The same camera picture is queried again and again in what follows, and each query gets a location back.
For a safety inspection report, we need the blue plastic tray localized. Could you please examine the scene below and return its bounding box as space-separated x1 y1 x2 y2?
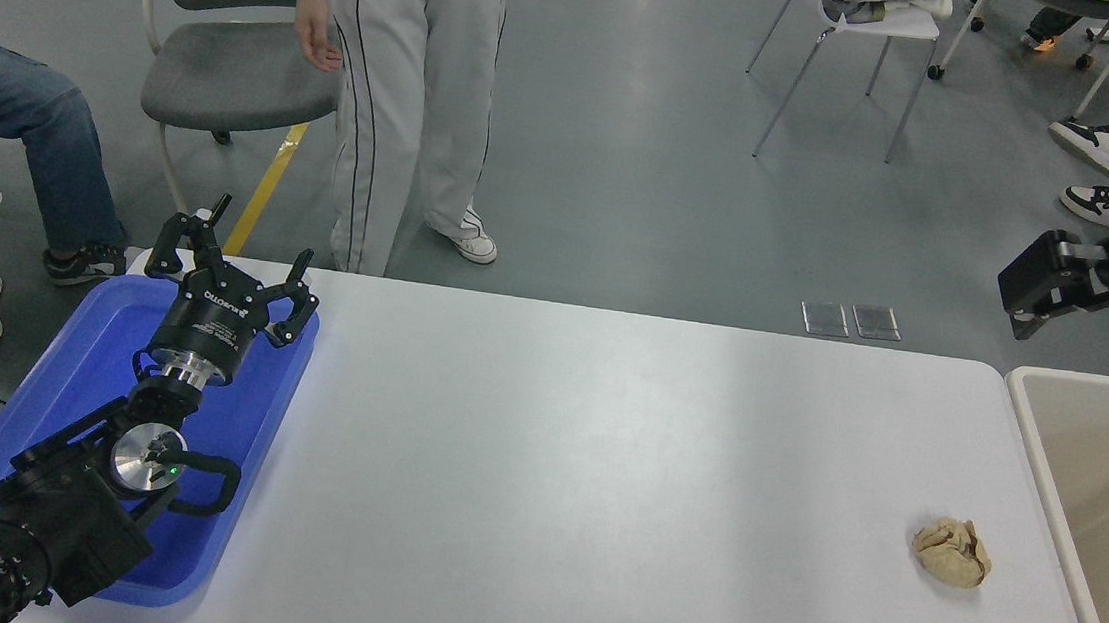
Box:
0 261 323 621

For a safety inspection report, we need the person's hand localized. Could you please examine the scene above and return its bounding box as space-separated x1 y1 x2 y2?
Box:
290 0 349 73

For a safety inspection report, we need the tan paper ball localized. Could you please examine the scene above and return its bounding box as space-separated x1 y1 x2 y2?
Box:
909 514 996 591

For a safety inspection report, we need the white rolling chair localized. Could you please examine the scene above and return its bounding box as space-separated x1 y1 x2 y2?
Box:
926 0 1004 87

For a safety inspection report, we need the white metal-legged chair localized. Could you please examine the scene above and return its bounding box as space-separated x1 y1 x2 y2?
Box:
739 0 954 175

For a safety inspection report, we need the metal floor socket cover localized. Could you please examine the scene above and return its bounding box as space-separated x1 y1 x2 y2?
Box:
800 300 852 338
850 304 904 343

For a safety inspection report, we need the standing person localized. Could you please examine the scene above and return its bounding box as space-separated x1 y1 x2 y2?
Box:
252 0 520 287

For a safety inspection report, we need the person in rolling chair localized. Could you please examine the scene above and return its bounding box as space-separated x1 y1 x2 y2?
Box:
1019 0 1109 58

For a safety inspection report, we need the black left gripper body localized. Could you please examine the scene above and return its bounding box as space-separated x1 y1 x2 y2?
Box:
152 255 274 372

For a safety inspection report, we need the seated person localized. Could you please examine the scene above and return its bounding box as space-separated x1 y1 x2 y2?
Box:
0 30 147 375

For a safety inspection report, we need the grey padded office chair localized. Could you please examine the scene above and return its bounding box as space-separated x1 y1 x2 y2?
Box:
75 0 350 228

